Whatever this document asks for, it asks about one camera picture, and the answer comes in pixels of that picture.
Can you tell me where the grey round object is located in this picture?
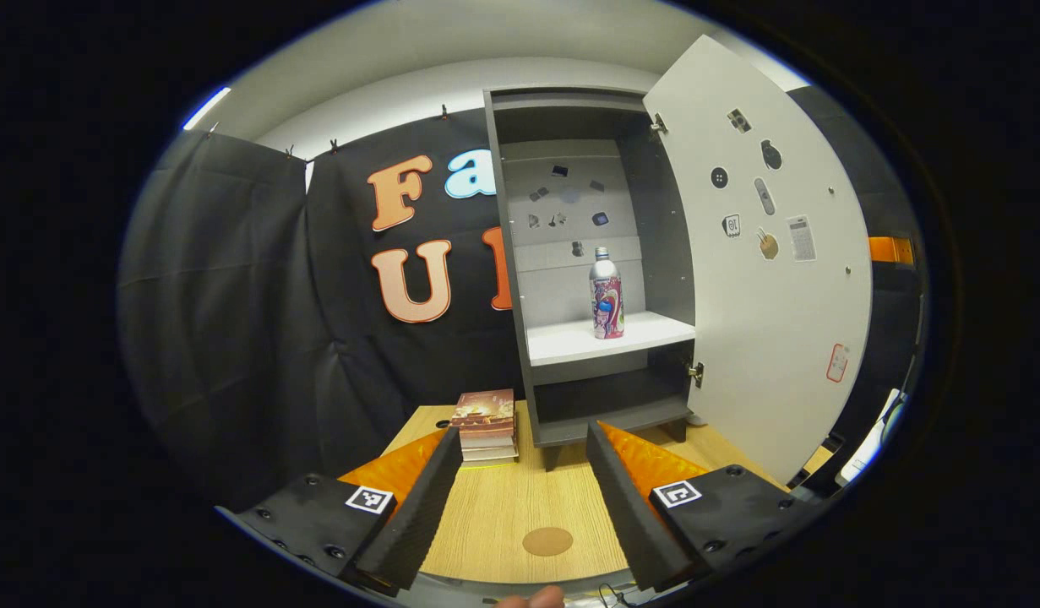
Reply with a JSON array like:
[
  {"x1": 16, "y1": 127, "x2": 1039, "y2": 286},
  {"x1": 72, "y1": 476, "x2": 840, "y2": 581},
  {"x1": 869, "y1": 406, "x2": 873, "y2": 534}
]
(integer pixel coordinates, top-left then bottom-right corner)
[{"x1": 881, "y1": 393, "x2": 907, "y2": 444}]

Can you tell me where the dark grey cabinet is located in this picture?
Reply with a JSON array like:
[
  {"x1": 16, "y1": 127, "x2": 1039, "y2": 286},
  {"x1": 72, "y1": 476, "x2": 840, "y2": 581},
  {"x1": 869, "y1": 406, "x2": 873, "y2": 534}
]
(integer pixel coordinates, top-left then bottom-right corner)
[{"x1": 484, "y1": 84, "x2": 706, "y2": 470}]

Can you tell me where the white paper sheet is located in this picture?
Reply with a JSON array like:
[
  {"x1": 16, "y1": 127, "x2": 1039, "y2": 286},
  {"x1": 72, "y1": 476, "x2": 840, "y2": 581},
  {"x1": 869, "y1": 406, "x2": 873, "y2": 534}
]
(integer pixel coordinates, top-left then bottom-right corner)
[{"x1": 836, "y1": 388, "x2": 905, "y2": 484}]

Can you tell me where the black backdrop cloth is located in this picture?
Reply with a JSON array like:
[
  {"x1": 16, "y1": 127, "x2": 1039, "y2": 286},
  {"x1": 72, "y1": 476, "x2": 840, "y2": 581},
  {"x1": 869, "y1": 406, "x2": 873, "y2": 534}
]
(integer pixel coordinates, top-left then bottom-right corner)
[{"x1": 118, "y1": 84, "x2": 926, "y2": 512}]

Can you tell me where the printed metal bottle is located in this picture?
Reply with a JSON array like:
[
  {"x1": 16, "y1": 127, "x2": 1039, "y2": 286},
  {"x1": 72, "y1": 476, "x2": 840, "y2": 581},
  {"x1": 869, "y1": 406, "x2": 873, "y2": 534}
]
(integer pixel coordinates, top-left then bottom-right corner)
[{"x1": 589, "y1": 247, "x2": 626, "y2": 340}]

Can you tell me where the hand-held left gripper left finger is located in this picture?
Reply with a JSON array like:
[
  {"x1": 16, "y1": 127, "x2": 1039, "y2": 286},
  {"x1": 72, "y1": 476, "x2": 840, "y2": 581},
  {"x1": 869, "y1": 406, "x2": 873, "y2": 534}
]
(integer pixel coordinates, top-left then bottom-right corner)
[{"x1": 218, "y1": 426, "x2": 464, "y2": 592}]

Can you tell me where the white cabinet door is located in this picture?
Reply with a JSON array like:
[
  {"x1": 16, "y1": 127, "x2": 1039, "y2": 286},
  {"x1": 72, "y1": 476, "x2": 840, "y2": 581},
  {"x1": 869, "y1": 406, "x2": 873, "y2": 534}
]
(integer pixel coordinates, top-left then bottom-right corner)
[{"x1": 642, "y1": 34, "x2": 874, "y2": 484}]

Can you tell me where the red brown cover book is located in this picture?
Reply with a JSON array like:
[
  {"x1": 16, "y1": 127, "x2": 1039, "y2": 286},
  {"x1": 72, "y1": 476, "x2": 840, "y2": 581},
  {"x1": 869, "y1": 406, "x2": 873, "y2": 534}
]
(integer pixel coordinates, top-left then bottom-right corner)
[{"x1": 450, "y1": 389, "x2": 515, "y2": 437}]

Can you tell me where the white cabinet shelf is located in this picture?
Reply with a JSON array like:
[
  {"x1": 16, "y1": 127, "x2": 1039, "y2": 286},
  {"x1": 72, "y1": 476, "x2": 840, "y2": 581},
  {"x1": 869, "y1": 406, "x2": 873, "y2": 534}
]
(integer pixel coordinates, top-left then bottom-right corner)
[{"x1": 526, "y1": 311, "x2": 696, "y2": 366}]

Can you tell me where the ceiling light panel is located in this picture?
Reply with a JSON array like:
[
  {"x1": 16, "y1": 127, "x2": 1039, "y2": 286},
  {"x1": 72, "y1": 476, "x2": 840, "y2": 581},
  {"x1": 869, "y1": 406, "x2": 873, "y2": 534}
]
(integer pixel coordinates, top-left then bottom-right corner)
[{"x1": 183, "y1": 87, "x2": 231, "y2": 130}]

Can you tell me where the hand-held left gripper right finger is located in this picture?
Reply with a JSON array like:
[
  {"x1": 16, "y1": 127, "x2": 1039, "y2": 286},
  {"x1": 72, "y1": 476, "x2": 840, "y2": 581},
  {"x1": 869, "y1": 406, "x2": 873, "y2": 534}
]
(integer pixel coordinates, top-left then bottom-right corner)
[{"x1": 585, "y1": 421, "x2": 825, "y2": 592}]

